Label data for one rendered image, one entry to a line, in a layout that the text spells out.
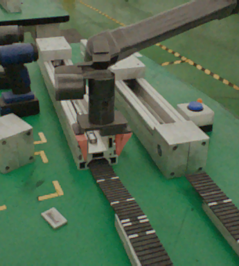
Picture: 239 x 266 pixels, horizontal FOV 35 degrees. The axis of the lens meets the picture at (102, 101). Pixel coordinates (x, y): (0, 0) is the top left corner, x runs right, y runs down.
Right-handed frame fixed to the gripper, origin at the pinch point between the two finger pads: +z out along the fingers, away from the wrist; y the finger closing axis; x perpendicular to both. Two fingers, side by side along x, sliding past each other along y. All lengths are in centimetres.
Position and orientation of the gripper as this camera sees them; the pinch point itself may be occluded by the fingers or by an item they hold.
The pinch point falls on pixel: (101, 154)
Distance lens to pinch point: 88.4
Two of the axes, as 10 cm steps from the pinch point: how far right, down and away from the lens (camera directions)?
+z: 0.0, 9.0, 4.3
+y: -9.6, 1.1, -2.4
